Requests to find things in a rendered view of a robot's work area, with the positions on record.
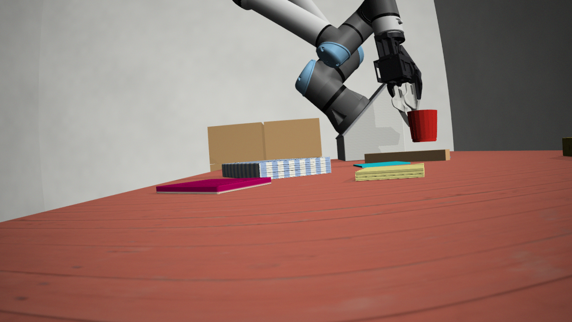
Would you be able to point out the yellow sticky-note pad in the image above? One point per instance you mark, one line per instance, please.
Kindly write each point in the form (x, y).
(390, 172)

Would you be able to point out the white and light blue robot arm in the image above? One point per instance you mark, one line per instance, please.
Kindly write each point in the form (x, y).
(339, 49)

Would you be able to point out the red cup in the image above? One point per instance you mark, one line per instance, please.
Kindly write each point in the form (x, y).
(423, 125)

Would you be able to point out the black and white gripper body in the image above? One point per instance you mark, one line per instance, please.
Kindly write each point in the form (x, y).
(394, 67)

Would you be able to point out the yellow sponge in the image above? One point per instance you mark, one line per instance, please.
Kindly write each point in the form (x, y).
(567, 146)

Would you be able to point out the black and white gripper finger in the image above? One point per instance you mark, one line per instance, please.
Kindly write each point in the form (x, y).
(412, 96)
(397, 95)

